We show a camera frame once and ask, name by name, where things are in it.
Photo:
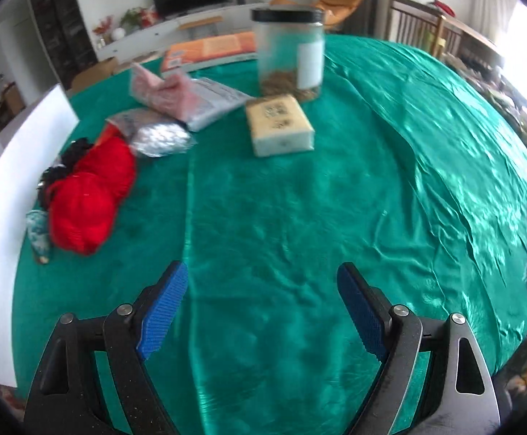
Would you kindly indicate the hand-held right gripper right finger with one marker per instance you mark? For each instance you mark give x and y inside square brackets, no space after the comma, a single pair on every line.
[363,312]

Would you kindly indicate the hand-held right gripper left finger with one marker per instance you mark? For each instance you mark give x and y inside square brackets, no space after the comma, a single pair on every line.
[166,312]

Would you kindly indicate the red yarn ball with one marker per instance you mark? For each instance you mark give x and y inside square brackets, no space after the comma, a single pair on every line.
[80,213]
[109,163]

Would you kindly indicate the green satin tablecloth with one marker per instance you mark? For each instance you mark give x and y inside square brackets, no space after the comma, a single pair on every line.
[290,199]

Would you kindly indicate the silver foil bag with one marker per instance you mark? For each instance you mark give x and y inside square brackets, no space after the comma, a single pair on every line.
[159,138]

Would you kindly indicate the black yarn bundle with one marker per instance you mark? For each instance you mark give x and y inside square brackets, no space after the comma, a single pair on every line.
[75,150]

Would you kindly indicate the large white board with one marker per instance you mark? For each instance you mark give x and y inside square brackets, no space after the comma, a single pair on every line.
[14,181]

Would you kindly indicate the beige tissue pack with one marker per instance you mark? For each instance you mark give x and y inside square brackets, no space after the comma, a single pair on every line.
[277,122]

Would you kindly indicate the grey plastic packet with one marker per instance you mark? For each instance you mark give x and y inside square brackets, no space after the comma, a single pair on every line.
[218,99]

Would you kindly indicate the pink floral packet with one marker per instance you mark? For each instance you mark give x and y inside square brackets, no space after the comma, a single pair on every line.
[159,93]

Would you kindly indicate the orange book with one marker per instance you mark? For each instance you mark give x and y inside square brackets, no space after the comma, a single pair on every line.
[209,47]

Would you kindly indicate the clear jar with black lid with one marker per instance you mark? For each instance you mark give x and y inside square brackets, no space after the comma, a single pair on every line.
[286,45]

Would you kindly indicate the white TV cabinet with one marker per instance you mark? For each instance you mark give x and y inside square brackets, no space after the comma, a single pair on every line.
[154,31]

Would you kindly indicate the red flowers in vase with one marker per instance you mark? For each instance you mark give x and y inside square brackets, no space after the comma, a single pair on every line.
[104,27]

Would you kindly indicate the wooden bench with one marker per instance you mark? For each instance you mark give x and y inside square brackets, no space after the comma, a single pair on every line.
[202,21]

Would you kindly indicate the potted plant with red decor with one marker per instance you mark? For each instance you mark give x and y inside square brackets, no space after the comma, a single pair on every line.
[139,17]

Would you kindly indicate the wooden chair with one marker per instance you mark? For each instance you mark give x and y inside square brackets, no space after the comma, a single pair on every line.
[415,18]

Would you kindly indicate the dark display cabinet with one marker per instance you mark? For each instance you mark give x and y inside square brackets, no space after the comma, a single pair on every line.
[64,27]

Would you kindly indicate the orange lounge chair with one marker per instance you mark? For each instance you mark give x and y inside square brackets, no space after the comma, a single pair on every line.
[335,2]

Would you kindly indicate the red cloth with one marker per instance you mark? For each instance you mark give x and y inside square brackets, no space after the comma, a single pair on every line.
[442,7]

